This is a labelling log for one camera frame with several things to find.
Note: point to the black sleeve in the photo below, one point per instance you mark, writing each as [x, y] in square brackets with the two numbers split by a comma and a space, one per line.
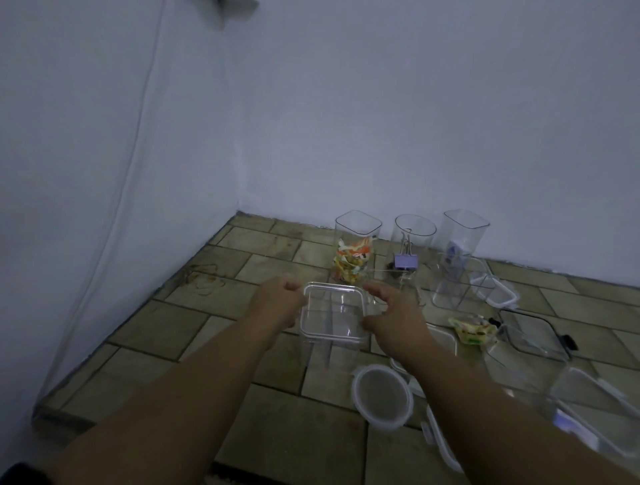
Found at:
[25, 474]

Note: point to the yellow snack packet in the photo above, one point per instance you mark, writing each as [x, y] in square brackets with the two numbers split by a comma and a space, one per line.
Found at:
[472, 330]

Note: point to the person's left forearm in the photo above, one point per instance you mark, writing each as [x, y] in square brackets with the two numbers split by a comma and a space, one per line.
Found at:
[175, 409]

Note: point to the black-rimmed clear lid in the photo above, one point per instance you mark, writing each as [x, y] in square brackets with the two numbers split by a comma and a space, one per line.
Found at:
[530, 332]

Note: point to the large rectangular clear container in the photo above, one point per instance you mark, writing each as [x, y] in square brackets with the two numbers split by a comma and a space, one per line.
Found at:
[520, 370]

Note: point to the small square clear container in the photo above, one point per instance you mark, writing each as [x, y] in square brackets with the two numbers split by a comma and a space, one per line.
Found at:
[460, 290]

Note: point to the person's right forearm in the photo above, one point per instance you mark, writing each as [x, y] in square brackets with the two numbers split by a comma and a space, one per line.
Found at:
[500, 424]

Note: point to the purple binder clip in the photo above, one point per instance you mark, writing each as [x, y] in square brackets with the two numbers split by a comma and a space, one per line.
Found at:
[405, 261]

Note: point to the wide square clear container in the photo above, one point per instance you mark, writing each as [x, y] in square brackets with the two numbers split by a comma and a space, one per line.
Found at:
[395, 280]
[325, 357]

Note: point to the large clear container two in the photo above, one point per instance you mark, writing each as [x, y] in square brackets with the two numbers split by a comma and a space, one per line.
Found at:
[445, 340]

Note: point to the person's right hand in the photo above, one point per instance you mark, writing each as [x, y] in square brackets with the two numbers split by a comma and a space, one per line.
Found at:
[400, 325]

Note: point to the person's left hand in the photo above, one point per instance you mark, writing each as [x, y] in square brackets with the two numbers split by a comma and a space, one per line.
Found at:
[280, 305]

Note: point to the round clear jar with clips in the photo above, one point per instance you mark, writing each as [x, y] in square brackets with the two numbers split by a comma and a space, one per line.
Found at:
[415, 225]

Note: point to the round white-rimmed lid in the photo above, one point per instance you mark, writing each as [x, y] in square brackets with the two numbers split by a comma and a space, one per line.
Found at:
[382, 399]

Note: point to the pile of black binder clips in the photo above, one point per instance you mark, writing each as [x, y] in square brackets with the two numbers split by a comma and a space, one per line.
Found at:
[402, 275]

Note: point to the white box with blue print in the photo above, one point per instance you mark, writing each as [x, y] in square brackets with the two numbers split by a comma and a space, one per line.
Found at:
[575, 429]

